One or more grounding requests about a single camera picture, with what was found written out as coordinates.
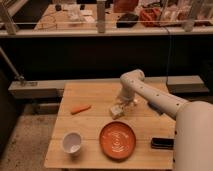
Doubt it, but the blue sponge block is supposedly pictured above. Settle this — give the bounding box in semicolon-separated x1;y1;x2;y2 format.
147;102;163;115

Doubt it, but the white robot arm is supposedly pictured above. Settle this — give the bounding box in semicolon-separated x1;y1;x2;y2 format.
119;69;213;171

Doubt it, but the white paper cup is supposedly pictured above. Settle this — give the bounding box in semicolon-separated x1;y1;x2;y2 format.
62;132;82;156

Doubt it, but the red box on shelf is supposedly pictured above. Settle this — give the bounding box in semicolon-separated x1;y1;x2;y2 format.
113;0;138;13

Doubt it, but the black rectangular case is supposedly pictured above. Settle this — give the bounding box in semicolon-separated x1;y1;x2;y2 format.
151;137;174;150

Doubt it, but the orange carrot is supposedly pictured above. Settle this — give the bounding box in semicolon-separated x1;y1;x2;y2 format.
70;105;91;115

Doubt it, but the white plastic bottle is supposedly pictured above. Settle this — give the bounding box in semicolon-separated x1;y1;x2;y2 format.
110;105;124;119

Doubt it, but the grey metal beam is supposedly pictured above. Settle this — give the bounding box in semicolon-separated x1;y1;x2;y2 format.
8;80;67;99

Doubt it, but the orange crate on shelf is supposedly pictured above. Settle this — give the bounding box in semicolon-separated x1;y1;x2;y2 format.
139;8;161;27

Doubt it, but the wooden table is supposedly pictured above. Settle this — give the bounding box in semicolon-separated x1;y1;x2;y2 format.
44;81;178;171

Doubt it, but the black pouch on shelf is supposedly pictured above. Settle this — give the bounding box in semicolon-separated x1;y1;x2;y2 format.
116;13;139;28

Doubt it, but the orange ceramic bowl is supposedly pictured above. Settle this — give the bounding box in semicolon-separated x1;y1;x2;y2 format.
99;121;136;160

